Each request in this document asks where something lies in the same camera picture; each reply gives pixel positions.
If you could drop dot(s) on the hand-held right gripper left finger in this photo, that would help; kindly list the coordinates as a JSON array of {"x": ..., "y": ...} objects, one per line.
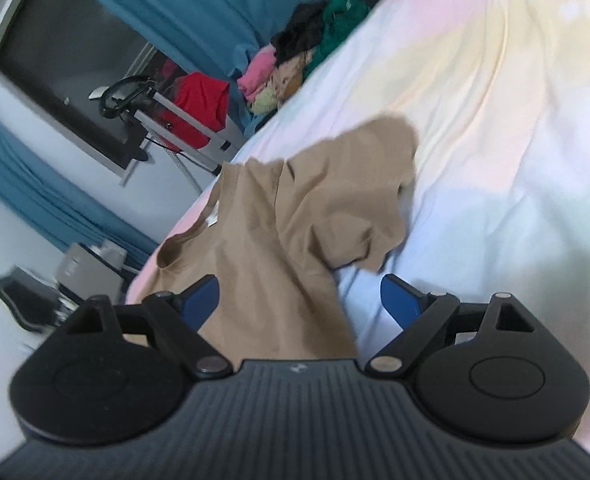
[{"x": 202, "y": 296}]

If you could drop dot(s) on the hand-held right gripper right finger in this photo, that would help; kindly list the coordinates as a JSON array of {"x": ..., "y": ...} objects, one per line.
[{"x": 397, "y": 296}]

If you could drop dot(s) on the tan t-shirt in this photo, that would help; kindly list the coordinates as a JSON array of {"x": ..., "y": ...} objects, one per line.
[{"x": 285, "y": 240}]

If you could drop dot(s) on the metal clothes rack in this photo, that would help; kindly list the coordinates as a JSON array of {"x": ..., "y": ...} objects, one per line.
[{"x": 187, "y": 132}]

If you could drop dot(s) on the black clothes hanger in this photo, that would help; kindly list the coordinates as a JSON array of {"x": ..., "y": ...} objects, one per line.
[{"x": 120, "y": 94}]

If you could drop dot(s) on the grey box device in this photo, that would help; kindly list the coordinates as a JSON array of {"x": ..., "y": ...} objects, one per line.
[{"x": 92, "y": 266}]

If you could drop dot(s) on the dark flat case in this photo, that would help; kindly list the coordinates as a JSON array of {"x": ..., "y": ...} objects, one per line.
[{"x": 25, "y": 297}]

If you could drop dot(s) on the red garment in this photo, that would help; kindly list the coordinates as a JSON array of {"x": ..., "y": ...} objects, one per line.
[{"x": 197, "y": 110}]

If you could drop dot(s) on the pastel rainbow bed sheet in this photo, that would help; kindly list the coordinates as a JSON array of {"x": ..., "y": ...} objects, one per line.
[{"x": 480, "y": 125}]

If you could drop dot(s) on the yellow-green garment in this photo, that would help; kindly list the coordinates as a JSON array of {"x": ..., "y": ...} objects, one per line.
[{"x": 265, "y": 102}]

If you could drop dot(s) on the pink garment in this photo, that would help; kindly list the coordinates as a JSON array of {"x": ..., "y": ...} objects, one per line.
[{"x": 259, "y": 71}]

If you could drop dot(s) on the beige patterned garment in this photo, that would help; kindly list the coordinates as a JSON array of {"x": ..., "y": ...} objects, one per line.
[{"x": 287, "y": 76}]

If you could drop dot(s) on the green garment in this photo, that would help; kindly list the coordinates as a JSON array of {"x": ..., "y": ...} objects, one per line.
[{"x": 339, "y": 20}]

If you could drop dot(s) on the black garment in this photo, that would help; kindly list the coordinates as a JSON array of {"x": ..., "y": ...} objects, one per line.
[{"x": 300, "y": 27}]

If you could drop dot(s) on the teal curtain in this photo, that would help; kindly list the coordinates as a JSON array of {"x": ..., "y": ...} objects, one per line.
[{"x": 140, "y": 15}]

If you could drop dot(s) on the window with white frame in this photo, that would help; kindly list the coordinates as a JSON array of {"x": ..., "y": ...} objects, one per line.
[{"x": 70, "y": 60}]

